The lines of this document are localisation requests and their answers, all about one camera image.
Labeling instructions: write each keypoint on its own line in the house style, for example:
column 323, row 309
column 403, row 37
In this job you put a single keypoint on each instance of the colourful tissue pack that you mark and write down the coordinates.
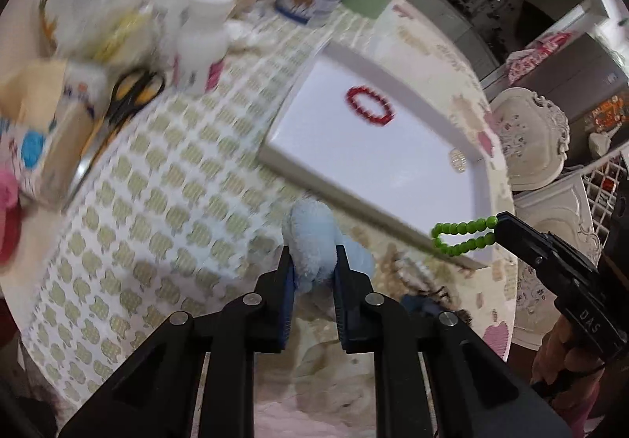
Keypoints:
column 44, row 138

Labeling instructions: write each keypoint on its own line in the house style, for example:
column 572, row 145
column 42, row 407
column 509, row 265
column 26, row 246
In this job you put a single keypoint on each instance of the person's right hand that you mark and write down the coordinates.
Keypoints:
column 565, row 369

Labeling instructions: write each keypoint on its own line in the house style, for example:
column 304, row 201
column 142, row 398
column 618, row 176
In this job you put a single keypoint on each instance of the pink floral hanging cloth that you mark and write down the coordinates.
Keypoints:
column 538, row 56

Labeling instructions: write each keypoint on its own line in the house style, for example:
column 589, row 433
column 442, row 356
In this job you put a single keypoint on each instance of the kitchen cabinet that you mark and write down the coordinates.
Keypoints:
column 457, row 25

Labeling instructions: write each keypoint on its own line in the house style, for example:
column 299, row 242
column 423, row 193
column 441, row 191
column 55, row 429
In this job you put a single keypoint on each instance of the cream carved floral chair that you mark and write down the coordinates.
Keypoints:
column 555, row 217
column 530, row 138

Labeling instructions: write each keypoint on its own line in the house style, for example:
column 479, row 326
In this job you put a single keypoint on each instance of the quilted patterned tablecloth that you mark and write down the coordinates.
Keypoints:
column 172, row 202

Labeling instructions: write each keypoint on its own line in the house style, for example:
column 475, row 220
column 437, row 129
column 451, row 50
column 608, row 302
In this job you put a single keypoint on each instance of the white tray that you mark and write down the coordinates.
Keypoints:
column 393, row 163

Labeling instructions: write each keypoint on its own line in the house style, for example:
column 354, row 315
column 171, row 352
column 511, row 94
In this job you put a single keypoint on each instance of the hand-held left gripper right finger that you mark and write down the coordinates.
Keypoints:
column 341, row 313

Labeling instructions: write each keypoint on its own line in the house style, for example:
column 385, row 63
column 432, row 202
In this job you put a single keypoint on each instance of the pink round container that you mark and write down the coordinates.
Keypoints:
column 7, row 202

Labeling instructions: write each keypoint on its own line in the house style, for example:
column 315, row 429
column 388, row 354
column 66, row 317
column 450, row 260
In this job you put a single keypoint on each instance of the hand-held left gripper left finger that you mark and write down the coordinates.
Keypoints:
column 288, row 293

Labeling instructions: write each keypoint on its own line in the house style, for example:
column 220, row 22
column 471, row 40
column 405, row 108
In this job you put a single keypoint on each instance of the clear plastic bag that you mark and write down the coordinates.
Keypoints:
column 93, row 6

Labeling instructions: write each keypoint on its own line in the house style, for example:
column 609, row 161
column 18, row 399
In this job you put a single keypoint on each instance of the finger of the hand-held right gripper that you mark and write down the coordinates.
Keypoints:
column 521, row 239

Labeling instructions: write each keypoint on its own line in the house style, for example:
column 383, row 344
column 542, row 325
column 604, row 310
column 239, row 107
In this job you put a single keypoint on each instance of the white bottle pink label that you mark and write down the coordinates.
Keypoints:
column 204, row 40

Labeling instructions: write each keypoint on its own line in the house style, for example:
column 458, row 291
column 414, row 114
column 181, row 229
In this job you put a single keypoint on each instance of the blue hair claw clip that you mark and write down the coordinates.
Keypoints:
column 422, row 304

